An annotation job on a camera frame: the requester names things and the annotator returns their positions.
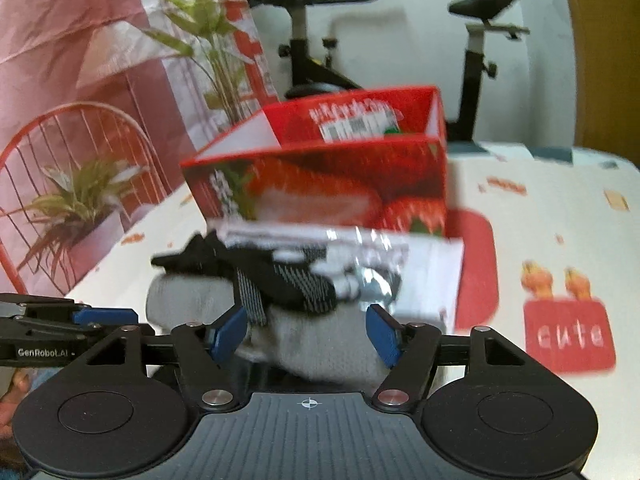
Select wooden door panel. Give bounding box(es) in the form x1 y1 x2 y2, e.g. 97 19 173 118
557 0 640 167

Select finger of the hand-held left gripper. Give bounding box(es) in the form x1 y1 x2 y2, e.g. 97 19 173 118
0 294 93 318
10 307 140 336

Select black exercise bike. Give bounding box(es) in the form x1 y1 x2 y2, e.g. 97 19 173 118
235 0 531 143

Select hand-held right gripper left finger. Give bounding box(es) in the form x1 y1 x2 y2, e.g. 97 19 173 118
75 305 249 410

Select grey knitted sock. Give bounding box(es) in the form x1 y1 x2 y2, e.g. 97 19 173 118
145 275 442 394

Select person's left hand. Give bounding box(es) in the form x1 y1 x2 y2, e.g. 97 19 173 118
0 367 34 442

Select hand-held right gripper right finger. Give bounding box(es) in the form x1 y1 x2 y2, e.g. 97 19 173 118
364 303 542 411

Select red strawberry printed cardboard box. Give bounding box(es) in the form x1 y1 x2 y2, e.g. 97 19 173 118
180 85 451 239

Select packaged black white socks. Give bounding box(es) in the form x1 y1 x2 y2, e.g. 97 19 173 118
150 224 466 335

